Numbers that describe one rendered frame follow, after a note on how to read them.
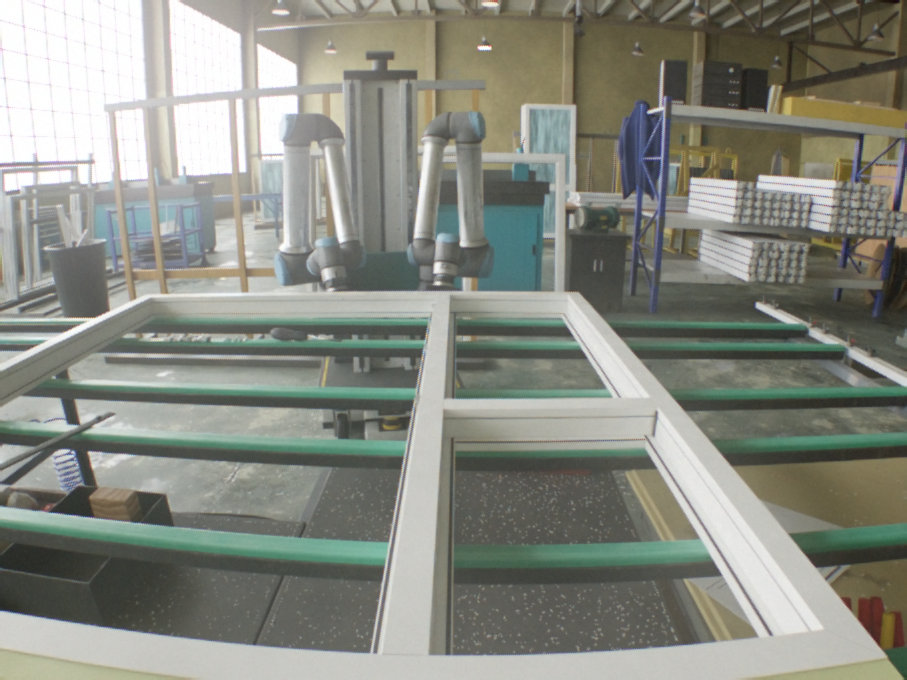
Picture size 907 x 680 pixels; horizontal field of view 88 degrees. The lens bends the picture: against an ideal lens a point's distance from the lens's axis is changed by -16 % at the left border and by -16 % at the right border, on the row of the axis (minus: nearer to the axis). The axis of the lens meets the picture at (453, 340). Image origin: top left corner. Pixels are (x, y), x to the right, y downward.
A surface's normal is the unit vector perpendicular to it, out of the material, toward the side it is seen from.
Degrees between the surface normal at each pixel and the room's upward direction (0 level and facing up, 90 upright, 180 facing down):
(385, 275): 90
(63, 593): 90
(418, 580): 0
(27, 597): 90
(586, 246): 90
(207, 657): 0
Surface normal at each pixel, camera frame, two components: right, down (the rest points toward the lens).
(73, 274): 0.39, 0.35
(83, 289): 0.63, 0.30
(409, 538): 0.00, -0.95
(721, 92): -0.14, 0.30
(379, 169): 0.16, 0.30
